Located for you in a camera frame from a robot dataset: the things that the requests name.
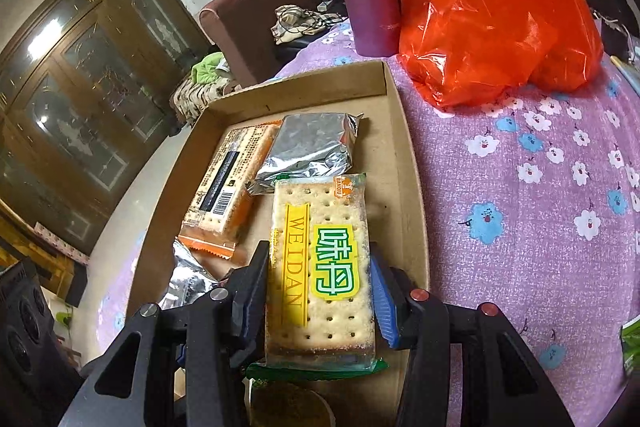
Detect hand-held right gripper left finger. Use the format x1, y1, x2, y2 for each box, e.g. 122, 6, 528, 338
55, 241, 271, 427

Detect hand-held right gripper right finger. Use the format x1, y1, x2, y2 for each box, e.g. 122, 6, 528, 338
368, 252, 576, 427

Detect silver foil snack packet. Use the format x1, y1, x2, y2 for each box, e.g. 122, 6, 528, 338
160, 238, 222, 311
245, 111, 370, 197

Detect soda cracker packet green ends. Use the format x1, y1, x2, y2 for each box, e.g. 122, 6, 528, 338
245, 173, 390, 381

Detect shallow cardboard box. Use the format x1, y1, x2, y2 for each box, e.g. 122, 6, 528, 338
125, 60, 432, 427

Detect orange barcode cracker packet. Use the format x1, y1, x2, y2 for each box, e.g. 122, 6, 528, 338
178, 119, 284, 261

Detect round olive lid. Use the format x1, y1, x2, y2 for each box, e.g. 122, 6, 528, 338
249, 381, 337, 427

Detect purple floral tablecloth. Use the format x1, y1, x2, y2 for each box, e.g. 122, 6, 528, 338
95, 26, 640, 427

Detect black speaker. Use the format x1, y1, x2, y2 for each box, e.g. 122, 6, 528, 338
0, 256, 83, 413

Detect green printed snack packet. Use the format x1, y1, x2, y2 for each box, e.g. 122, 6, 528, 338
620, 314, 640, 379

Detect green cloth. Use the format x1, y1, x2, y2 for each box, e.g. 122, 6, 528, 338
189, 51, 227, 86

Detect wooden glass door cabinet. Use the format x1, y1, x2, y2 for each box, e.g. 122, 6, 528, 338
0, 0, 212, 259

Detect patterned cloth on chair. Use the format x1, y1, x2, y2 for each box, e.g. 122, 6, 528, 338
271, 4, 347, 47

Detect brown upholstered chair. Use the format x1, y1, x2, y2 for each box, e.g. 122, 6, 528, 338
198, 0, 347, 88

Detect red plastic bag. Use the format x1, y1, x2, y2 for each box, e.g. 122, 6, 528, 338
378, 0, 605, 108

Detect thin printed booklet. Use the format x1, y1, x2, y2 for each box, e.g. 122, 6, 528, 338
612, 54, 640, 96

